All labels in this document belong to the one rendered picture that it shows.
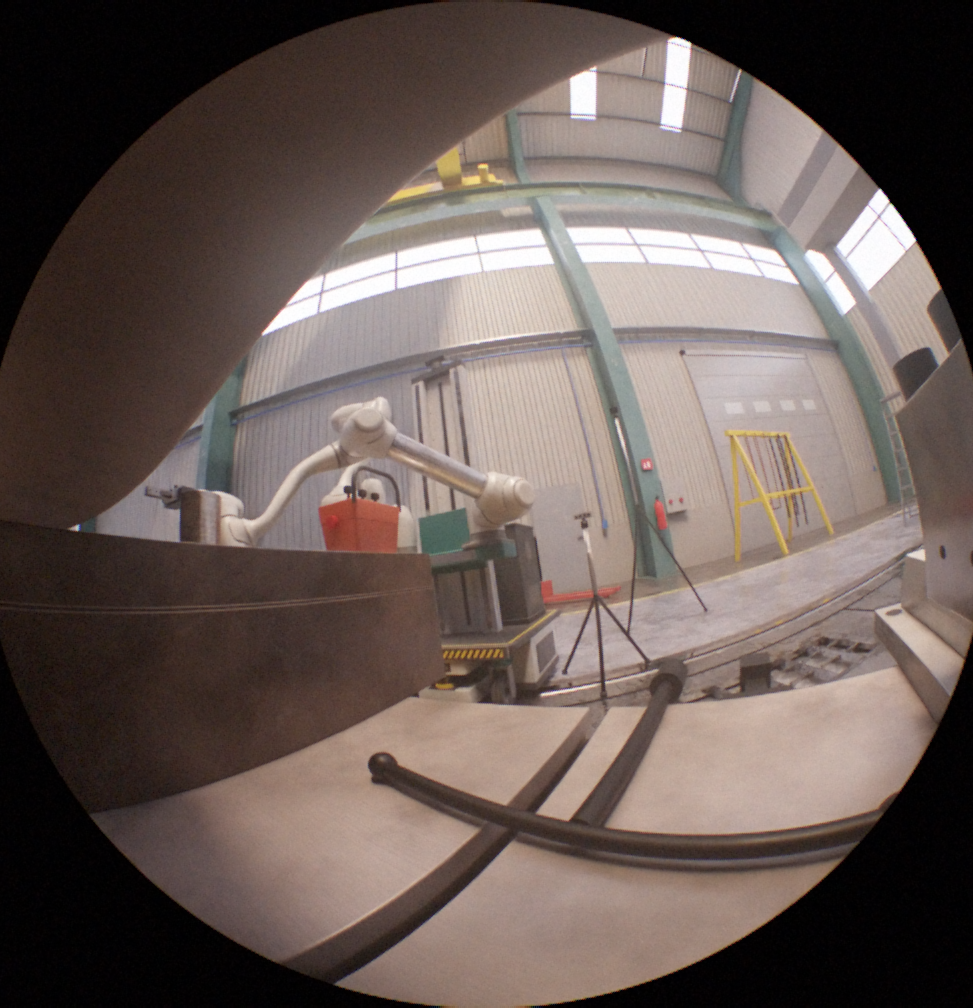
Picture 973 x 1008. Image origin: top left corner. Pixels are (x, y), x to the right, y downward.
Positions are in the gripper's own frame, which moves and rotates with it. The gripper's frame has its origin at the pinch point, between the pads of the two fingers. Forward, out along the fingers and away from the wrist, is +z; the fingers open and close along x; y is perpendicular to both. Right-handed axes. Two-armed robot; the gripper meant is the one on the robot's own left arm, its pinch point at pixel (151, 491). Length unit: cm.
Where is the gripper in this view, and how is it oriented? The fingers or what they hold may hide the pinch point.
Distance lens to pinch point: 120.6
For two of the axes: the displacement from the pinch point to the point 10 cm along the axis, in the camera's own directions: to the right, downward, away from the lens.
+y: -1.4, -9.7, 2.0
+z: -2.1, -1.6, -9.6
